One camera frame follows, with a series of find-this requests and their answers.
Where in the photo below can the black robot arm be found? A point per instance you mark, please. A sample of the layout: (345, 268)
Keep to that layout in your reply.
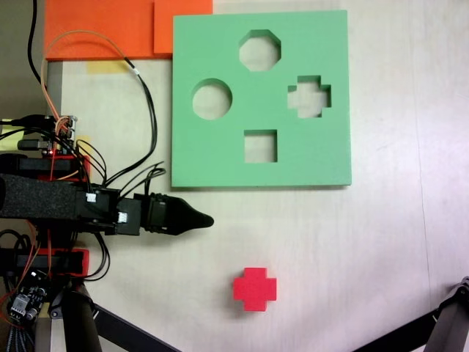
(44, 198)

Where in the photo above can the yellow sticky note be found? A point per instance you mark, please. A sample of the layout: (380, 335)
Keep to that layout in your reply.
(9, 137)

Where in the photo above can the red and black table clamp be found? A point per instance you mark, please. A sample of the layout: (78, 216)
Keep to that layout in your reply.
(82, 165)
(78, 262)

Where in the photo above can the black USB plug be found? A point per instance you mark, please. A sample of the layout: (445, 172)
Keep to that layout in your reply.
(33, 143)

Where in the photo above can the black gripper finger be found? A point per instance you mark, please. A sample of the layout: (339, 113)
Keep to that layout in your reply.
(187, 212)
(187, 225)

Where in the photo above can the green shape sorting board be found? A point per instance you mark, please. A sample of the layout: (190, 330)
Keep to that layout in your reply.
(220, 146)

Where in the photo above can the small black power board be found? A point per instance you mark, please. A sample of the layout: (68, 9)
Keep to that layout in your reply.
(25, 300)

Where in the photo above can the red cross columnar block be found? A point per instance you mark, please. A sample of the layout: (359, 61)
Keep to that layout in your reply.
(254, 289)

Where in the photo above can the yellow tape strip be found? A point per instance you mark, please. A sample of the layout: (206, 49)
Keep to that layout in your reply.
(84, 141)
(102, 67)

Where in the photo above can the black tripod leg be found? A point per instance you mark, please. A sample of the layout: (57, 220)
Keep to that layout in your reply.
(80, 322)
(452, 319)

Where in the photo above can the black tripod brace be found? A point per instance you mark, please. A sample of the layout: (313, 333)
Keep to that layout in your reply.
(139, 333)
(395, 333)

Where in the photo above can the large orange flat block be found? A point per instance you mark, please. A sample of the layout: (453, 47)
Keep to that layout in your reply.
(91, 29)

